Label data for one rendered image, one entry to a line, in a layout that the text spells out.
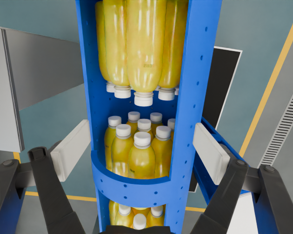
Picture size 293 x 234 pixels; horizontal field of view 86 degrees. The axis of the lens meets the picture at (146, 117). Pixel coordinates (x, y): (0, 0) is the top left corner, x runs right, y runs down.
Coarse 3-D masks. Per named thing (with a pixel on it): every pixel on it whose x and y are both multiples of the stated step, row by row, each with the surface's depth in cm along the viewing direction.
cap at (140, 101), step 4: (152, 96) 33; (136, 100) 32; (140, 100) 32; (144, 100) 32; (148, 100) 32; (152, 100) 33; (136, 104) 33; (140, 104) 32; (144, 104) 32; (148, 104) 32
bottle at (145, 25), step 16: (128, 0) 25; (144, 0) 24; (160, 0) 25; (128, 16) 26; (144, 16) 25; (160, 16) 26; (128, 32) 27; (144, 32) 26; (160, 32) 27; (128, 48) 28; (144, 48) 27; (160, 48) 28; (128, 64) 29; (144, 64) 27; (160, 64) 29; (144, 80) 29; (144, 96) 31
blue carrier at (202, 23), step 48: (96, 0) 37; (192, 0) 22; (96, 48) 40; (192, 48) 24; (96, 96) 43; (192, 96) 28; (96, 144) 45; (192, 144) 34; (96, 192) 48; (144, 192) 32
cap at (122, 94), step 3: (117, 90) 36; (129, 90) 37; (114, 93) 37; (117, 93) 36; (120, 93) 36; (123, 93) 36; (126, 93) 36; (129, 93) 37; (117, 96) 36; (120, 96) 36; (123, 96) 36; (126, 96) 36; (129, 96) 37
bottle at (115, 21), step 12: (108, 0) 29; (120, 0) 28; (108, 12) 29; (120, 12) 29; (108, 24) 30; (120, 24) 29; (108, 36) 31; (120, 36) 30; (108, 48) 32; (120, 48) 31; (108, 60) 33; (120, 60) 32; (108, 72) 34; (120, 72) 33; (120, 84) 35
